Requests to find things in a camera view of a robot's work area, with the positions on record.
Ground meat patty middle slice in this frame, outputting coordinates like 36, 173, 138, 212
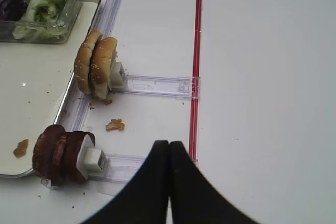
50, 132, 69, 186

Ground white metal serving tray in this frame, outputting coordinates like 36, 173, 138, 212
1, 0, 101, 178

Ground clear cross rail at patties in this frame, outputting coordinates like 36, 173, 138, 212
40, 154, 145, 196

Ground fried crumb on tray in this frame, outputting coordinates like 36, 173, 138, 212
13, 139, 29, 158

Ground green lettuce leaves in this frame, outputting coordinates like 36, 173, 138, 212
12, 0, 67, 41

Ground meat patty outer slice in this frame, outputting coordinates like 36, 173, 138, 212
32, 124, 65, 179

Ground clear plastic salad container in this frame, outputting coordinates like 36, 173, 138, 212
1, 0, 82, 44

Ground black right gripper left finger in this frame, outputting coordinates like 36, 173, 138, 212
84, 140, 170, 223

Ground meat patty inner slice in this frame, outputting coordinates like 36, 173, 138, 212
64, 131, 95, 184

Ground white pusher block at buns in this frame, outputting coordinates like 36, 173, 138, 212
108, 62, 127, 91

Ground sesame bun top rear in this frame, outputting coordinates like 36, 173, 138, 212
89, 37, 118, 100

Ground sesame bun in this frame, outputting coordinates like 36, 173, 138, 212
73, 30, 103, 94
89, 37, 118, 100

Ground purple cabbage leaves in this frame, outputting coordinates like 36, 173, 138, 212
1, 0, 30, 22

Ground clear rail along tray right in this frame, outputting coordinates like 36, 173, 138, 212
59, 0, 121, 131

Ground clear cross rail at buns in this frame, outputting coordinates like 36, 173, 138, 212
112, 74, 201, 99

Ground white pusher block at patties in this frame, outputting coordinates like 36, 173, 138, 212
76, 139, 109, 180

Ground right red divider strip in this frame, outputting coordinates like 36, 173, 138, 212
188, 0, 202, 162

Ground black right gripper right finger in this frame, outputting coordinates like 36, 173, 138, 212
170, 141, 256, 224

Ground sesame bun top front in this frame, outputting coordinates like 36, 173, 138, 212
73, 30, 103, 94

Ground fried crumb on table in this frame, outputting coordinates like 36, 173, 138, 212
105, 119, 125, 132

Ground meat patty slice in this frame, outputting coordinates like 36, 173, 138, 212
50, 132, 69, 186
32, 124, 65, 179
64, 131, 95, 184

